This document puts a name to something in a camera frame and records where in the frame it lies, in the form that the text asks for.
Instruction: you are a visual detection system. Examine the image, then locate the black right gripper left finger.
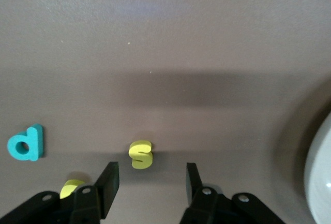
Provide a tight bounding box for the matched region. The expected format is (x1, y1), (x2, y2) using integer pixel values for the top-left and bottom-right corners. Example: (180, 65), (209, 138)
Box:
(0, 161), (120, 224)

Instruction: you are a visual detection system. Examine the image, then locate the teal foam letter d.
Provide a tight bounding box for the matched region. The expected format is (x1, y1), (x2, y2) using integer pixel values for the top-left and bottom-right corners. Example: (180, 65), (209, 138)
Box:
(7, 123), (44, 162)

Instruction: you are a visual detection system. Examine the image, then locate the beige brown plate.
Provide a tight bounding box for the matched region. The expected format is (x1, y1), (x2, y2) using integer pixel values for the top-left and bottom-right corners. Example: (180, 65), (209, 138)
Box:
(304, 112), (331, 224)

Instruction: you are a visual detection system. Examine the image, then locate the yellow foam letter s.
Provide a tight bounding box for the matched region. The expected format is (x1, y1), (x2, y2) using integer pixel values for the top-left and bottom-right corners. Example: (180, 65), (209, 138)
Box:
(128, 140), (153, 170)

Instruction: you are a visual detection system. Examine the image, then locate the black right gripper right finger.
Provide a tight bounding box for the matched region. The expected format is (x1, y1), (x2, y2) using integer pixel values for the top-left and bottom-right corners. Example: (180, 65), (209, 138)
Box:
(179, 162), (285, 224)

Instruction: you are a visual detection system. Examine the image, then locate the yellow foam letter u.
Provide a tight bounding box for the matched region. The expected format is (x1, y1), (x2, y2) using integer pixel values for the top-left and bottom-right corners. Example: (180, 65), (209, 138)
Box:
(59, 179), (86, 199)

